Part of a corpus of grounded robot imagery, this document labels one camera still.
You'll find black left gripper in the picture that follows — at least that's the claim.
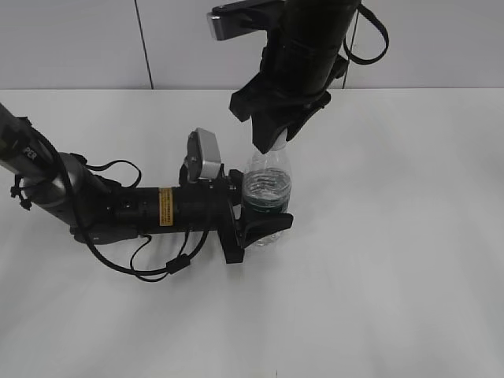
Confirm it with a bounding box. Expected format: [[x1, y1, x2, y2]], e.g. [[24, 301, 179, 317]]
[[178, 166, 294, 264]]

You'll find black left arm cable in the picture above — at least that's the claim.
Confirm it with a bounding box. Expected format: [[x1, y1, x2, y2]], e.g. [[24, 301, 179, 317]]
[[84, 230, 209, 283]]

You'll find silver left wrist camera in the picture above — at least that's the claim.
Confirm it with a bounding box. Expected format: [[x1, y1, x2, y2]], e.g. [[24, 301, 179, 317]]
[[185, 128, 221, 183]]

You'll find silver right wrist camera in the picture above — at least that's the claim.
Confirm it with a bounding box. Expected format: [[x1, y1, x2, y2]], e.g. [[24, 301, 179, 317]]
[[206, 1, 285, 41]]

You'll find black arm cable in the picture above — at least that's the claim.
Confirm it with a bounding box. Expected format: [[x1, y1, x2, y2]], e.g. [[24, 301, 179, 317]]
[[84, 230, 209, 283], [342, 3, 391, 65]]

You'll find white green bottle cap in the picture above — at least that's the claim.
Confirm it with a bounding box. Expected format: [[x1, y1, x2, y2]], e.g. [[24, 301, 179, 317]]
[[271, 129, 287, 151]]

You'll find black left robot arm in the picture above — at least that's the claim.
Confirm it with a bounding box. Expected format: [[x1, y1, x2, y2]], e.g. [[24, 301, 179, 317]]
[[1, 109, 293, 264]]

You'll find clear plastic water bottle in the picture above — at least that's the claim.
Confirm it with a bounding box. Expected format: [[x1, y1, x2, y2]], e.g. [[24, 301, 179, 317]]
[[242, 146, 292, 221]]

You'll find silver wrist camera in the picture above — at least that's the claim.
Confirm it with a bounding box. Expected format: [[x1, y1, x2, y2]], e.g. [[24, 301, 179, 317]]
[[185, 128, 221, 183], [206, 1, 285, 41]]

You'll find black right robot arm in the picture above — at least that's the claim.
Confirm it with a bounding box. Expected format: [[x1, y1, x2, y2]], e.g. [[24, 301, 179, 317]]
[[229, 1, 359, 154]]

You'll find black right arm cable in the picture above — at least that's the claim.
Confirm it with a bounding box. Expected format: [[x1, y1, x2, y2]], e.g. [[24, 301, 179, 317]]
[[342, 3, 391, 65]]

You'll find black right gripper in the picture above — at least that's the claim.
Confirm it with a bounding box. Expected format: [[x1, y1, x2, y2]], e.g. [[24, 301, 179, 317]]
[[229, 73, 331, 154]]

